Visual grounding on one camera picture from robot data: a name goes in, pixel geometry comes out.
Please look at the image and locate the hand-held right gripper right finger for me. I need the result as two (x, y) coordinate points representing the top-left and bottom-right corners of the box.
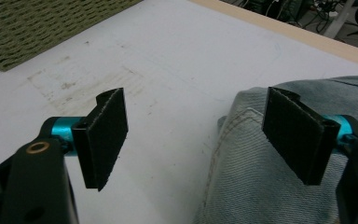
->
(261, 87), (355, 187)

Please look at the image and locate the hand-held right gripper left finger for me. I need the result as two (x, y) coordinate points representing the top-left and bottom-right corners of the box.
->
(51, 87), (129, 191)

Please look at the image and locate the light blue denim skirt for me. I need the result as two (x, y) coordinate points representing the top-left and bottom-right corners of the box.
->
(195, 75), (358, 224)

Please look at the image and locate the green woven basket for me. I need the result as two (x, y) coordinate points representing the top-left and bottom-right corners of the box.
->
(0, 0), (143, 73)

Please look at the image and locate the white foam mat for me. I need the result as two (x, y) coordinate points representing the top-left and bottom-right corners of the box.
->
(0, 0), (358, 224)

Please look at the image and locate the black computer tower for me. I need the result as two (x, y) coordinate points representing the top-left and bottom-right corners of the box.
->
(269, 0), (307, 22)

